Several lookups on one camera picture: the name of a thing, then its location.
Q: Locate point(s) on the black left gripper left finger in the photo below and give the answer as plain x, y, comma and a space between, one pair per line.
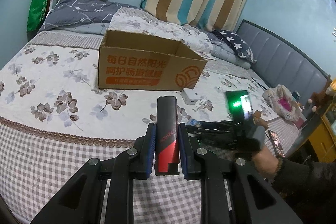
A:
102, 185

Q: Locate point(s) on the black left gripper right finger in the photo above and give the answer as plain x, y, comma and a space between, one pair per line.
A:
231, 191

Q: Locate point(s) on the red black lighter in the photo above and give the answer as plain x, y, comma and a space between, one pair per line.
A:
166, 140

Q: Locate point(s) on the person right hand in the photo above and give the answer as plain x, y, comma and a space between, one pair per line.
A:
264, 161

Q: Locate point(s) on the small wooden figure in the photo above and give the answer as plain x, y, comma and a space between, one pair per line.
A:
257, 119

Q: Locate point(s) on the smartphone with lit screen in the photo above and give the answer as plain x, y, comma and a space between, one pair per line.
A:
276, 144

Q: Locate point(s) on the white pink plastic bag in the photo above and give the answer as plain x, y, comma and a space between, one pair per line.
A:
282, 102

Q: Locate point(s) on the white charger adapter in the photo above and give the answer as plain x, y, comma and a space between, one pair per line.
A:
189, 96

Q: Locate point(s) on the grey padded headboard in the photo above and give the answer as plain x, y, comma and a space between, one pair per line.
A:
280, 62

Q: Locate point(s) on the yellow cabinet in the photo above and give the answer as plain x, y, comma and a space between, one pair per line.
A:
323, 138

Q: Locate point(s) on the navy star pillow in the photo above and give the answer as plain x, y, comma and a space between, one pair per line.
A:
237, 44

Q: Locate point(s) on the floral bed cover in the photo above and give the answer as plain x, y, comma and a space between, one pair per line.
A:
54, 118

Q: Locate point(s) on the brown cardboard box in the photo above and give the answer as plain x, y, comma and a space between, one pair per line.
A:
134, 61

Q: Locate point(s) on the folded floral quilt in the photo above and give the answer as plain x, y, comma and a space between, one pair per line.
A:
140, 22

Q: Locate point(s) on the grey blue star duvet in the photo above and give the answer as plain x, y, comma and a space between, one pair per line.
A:
83, 16

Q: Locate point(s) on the green shopping bag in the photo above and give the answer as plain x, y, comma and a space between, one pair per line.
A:
36, 14

